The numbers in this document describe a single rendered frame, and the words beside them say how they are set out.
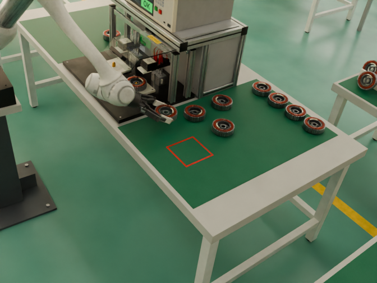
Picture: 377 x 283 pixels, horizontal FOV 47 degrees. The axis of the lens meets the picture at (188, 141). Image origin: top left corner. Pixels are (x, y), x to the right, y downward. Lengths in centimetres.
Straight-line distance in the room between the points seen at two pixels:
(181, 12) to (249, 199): 94
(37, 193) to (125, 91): 131
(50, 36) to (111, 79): 123
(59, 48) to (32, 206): 97
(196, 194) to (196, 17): 91
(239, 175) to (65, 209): 123
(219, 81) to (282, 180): 73
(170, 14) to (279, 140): 81
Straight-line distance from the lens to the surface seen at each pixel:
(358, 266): 178
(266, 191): 190
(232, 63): 242
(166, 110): 210
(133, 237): 260
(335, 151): 224
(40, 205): 279
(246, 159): 202
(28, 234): 268
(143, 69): 232
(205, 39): 218
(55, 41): 287
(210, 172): 192
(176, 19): 216
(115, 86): 174
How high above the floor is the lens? 206
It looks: 40 degrees down
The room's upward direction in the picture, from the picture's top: 7 degrees clockwise
